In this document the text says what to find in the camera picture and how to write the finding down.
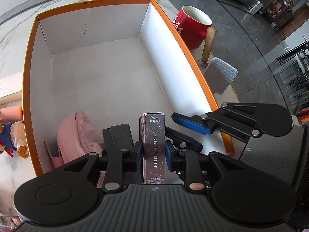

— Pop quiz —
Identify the photo card box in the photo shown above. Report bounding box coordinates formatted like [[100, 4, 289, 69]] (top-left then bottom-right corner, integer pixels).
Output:
[[139, 113, 166, 184]]

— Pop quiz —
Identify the pink mini backpack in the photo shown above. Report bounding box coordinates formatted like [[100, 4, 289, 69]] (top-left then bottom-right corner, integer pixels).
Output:
[[57, 111, 106, 163]]

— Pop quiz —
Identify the pink wallet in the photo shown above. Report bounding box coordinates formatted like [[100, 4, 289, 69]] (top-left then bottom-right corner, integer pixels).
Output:
[[44, 137, 64, 168]]

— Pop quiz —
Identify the dog plush toy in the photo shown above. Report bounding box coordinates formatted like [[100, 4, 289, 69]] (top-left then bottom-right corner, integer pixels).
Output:
[[0, 120, 29, 159]]

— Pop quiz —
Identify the pink cylinder case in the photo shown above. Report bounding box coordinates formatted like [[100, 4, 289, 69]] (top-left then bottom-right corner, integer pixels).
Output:
[[0, 105, 23, 124]]

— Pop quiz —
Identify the white box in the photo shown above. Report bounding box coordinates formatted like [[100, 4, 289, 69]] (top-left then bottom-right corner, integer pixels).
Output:
[[0, 72, 23, 97]]

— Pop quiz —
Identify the red mug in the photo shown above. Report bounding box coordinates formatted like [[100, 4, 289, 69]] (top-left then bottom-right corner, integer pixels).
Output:
[[172, 5, 217, 63]]

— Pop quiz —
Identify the orange cardboard box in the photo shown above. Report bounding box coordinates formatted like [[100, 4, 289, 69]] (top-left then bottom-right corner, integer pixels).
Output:
[[21, 0, 236, 177]]

